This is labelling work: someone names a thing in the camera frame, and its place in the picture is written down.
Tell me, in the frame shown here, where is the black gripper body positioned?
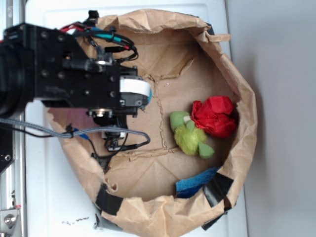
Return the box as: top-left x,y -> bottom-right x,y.
33,23 -> 138,120

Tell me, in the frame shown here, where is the black gripper finger with white tape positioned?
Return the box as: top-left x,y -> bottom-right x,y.
119,76 -> 150,108

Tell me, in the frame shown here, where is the blue ball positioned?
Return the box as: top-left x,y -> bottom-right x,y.
140,90 -> 153,111

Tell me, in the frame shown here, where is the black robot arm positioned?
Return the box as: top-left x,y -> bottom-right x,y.
0,22 -> 152,118

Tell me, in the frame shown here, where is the brown paper bag bin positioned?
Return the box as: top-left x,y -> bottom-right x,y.
60,9 -> 258,237

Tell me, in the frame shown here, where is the green plush toy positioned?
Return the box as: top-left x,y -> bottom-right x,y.
169,111 -> 214,159

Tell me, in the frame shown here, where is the red crumpled paper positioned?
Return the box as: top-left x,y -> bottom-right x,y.
191,96 -> 237,138

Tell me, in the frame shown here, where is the blue sponge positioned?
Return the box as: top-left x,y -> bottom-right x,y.
175,167 -> 220,198

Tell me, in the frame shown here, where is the white tray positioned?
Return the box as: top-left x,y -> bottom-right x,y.
24,0 -> 248,237

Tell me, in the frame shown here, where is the grey braided cable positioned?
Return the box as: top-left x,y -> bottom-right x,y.
0,118 -> 151,151

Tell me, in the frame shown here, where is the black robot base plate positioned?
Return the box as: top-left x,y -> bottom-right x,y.
0,129 -> 13,174

